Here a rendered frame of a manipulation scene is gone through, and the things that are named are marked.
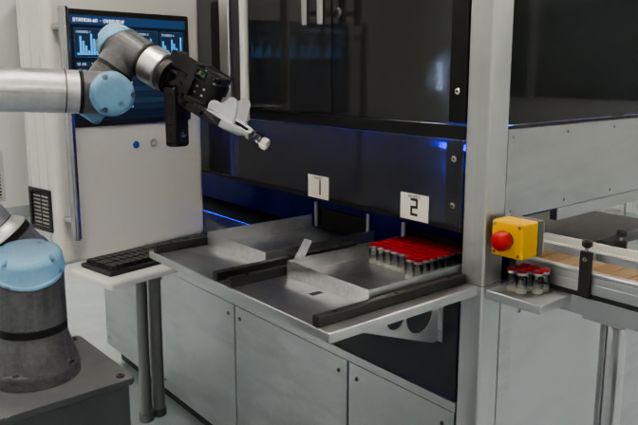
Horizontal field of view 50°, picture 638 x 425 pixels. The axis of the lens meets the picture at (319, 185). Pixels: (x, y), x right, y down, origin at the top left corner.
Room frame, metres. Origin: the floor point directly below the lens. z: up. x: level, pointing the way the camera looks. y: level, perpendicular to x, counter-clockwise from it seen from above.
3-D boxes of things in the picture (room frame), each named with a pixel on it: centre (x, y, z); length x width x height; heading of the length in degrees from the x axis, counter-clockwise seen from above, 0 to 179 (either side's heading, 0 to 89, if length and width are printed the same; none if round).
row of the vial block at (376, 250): (1.46, -0.18, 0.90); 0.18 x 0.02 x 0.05; 39
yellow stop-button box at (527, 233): (1.32, -0.39, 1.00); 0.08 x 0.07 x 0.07; 129
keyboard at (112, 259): (1.85, 0.45, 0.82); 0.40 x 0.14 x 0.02; 140
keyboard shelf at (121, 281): (1.87, 0.47, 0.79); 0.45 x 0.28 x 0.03; 140
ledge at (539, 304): (1.33, -0.44, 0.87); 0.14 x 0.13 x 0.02; 129
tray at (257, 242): (1.70, 0.07, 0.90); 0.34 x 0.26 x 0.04; 129
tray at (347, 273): (1.44, -0.14, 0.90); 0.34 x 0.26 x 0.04; 129
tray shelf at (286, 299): (1.52, 0.02, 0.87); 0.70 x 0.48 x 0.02; 39
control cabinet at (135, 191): (2.01, 0.60, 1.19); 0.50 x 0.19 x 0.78; 140
